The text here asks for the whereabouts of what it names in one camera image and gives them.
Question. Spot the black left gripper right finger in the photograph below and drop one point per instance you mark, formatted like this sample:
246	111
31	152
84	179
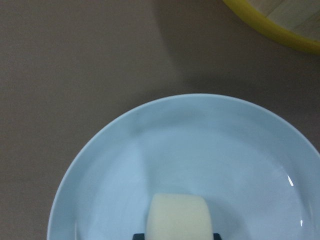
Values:
216	236

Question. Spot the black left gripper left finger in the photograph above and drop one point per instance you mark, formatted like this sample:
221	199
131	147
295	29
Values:
138	236

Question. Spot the white steamed bun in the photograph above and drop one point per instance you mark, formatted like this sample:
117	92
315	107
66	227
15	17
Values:
178	217

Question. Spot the yellow bamboo steamer basket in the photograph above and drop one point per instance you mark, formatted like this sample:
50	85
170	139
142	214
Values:
292	23

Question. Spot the light blue plate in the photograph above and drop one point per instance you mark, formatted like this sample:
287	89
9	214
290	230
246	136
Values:
258	174

